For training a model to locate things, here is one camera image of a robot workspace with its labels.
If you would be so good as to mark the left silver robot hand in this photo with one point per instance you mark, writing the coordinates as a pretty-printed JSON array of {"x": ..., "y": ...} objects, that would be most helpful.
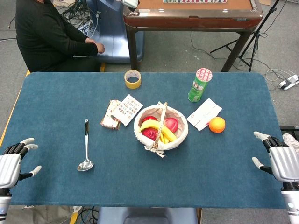
[{"x": 9, "y": 166}]

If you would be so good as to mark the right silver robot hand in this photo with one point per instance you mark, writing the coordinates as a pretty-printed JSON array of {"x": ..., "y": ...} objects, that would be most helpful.
[{"x": 282, "y": 163}]

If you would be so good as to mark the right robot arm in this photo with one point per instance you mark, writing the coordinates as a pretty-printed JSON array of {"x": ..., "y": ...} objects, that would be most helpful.
[{"x": 292, "y": 205}]

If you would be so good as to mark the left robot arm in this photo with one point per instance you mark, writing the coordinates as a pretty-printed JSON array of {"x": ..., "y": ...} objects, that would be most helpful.
[{"x": 4, "y": 205}]

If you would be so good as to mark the white fabric-lined wicker basket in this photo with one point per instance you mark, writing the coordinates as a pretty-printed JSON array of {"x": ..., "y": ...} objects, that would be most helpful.
[{"x": 172, "y": 142}]

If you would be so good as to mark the orange fruit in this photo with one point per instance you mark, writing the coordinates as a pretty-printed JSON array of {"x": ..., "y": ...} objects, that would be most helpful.
[{"x": 217, "y": 124}]

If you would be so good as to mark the white power strip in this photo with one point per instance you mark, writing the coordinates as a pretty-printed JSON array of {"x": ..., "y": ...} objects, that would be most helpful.
[{"x": 289, "y": 81}]

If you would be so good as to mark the white paper envelope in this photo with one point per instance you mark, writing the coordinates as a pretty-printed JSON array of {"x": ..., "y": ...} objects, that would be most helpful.
[{"x": 204, "y": 114}]

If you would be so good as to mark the brown-edged printed snack packet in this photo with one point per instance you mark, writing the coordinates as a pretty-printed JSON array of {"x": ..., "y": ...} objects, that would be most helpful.
[{"x": 109, "y": 119}]

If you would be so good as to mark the green chips can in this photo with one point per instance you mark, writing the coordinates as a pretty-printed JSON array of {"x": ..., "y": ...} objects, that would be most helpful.
[{"x": 198, "y": 87}]

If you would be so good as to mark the smooth red apple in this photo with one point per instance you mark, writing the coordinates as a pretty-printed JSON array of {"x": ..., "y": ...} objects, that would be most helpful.
[{"x": 172, "y": 123}]

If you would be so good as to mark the black tripod stand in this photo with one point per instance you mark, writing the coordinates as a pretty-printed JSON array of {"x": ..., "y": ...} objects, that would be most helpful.
[{"x": 252, "y": 42}]

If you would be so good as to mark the yellow banana bunch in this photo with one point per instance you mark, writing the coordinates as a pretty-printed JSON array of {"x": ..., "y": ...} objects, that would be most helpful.
[{"x": 161, "y": 130}]

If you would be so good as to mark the white printed snack packet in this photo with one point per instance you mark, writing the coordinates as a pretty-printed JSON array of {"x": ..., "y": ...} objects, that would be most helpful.
[{"x": 127, "y": 109}]

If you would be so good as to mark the blue table cloth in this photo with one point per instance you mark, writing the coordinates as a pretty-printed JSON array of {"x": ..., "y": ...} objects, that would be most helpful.
[{"x": 149, "y": 177}]

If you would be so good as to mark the dark red textured fruit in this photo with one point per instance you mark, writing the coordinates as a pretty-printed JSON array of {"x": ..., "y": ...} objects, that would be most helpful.
[{"x": 149, "y": 133}]

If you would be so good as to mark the person in black sweater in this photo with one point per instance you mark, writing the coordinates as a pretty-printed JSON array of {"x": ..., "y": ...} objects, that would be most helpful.
[{"x": 49, "y": 35}]

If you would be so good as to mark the red pomegranate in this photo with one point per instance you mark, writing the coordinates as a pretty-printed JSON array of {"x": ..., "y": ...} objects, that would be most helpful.
[{"x": 149, "y": 118}]

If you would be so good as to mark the yellow tape roll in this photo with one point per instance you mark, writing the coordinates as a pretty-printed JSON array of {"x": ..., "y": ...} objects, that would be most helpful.
[{"x": 132, "y": 79}]

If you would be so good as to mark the brown mahjong table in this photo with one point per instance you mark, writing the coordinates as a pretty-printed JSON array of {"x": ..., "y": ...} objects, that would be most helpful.
[{"x": 191, "y": 21}]

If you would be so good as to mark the blue plastic chair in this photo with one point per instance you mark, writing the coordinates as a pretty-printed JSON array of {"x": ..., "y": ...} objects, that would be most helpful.
[{"x": 116, "y": 30}]

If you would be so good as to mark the row of mahjong tiles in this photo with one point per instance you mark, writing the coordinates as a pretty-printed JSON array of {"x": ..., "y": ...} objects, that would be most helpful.
[{"x": 194, "y": 1}]

